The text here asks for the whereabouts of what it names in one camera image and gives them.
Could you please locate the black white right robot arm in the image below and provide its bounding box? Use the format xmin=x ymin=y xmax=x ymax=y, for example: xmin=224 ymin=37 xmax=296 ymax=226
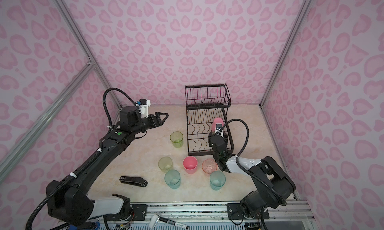
xmin=209 ymin=135 xmax=296 ymax=219

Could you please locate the pink cup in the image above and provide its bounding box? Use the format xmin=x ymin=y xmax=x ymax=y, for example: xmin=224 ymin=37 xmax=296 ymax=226
xmin=183 ymin=156 xmax=198 ymax=175
xmin=211 ymin=117 xmax=224 ymax=133

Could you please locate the black marker pen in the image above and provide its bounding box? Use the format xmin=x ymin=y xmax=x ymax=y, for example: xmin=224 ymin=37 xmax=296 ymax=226
xmin=149 ymin=214 xmax=190 ymax=230

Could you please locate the teal cup left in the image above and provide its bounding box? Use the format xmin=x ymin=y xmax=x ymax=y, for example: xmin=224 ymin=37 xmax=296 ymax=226
xmin=165 ymin=170 xmax=181 ymax=189

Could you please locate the teal cup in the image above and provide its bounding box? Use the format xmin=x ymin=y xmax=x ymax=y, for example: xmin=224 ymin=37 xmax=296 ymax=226
xmin=165 ymin=170 xmax=181 ymax=189
xmin=210 ymin=171 xmax=226 ymax=191

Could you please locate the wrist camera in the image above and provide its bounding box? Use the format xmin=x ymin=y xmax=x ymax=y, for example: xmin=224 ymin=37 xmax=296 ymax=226
xmin=215 ymin=123 xmax=224 ymax=137
xmin=136 ymin=99 xmax=151 ymax=118

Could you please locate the blue black tool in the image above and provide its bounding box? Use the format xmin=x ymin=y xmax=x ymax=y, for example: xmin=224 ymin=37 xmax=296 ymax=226
xmin=62 ymin=222 xmax=100 ymax=230

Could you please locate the teal cup right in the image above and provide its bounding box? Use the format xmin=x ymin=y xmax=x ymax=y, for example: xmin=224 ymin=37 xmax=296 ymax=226
xmin=210 ymin=171 xmax=226 ymax=191

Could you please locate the black stapler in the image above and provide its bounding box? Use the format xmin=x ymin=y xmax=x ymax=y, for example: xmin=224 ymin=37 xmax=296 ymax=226
xmin=119 ymin=176 xmax=148 ymax=188

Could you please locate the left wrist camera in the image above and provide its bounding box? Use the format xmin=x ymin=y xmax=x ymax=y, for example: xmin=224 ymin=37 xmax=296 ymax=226
xmin=136 ymin=99 xmax=151 ymax=118

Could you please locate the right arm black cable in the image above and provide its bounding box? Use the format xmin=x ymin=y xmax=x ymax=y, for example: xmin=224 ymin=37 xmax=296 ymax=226
xmin=220 ymin=118 xmax=287 ymax=207

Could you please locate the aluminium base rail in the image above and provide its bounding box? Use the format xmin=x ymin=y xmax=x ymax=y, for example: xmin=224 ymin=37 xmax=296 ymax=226
xmin=91 ymin=200 xmax=318 ymax=230

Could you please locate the green cup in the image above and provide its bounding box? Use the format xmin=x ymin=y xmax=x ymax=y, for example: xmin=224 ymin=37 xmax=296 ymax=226
xmin=170 ymin=131 xmax=184 ymax=148

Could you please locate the black wire dish rack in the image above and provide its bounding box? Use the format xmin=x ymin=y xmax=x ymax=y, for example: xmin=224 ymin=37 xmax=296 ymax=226
xmin=185 ymin=84 xmax=231 ymax=157

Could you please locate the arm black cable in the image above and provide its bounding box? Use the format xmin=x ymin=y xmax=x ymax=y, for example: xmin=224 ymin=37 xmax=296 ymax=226
xmin=220 ymin=118 xmax=287 ymax=207
xmin=25 ymin=87 xmax=137 ymax=230

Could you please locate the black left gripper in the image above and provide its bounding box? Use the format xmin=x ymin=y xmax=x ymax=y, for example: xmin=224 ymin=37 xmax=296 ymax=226
xmin=131 ymin=112 xmax=169 ymax=136

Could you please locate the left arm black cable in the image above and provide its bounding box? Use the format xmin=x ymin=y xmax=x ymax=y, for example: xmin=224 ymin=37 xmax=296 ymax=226
xmin=25 ymin=87 xmax=137 ymax=230

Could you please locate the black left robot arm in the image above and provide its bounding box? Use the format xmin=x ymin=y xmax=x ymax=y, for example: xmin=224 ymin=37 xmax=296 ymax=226
xmin=46 ymin=106 xmax=169 ymax=227

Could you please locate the pink cup front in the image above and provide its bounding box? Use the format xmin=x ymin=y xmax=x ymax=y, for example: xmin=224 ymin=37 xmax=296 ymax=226
xmin=183 ymin=156 xmax=198 ymax=175

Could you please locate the yellow-green cup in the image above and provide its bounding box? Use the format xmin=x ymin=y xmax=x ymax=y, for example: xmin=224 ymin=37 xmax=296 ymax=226
xmin=158 ymin=156 xmax=173 ymax=173

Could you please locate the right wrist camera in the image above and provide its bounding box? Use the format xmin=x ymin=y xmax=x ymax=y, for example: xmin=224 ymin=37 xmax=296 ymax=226
xmin=215 ymin=123 xmax=224 ymax=137

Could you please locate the orange translucent cup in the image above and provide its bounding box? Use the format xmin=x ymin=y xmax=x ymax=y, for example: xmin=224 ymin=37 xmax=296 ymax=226
xmin=202 ymin=159 xmax=218 ymax=175

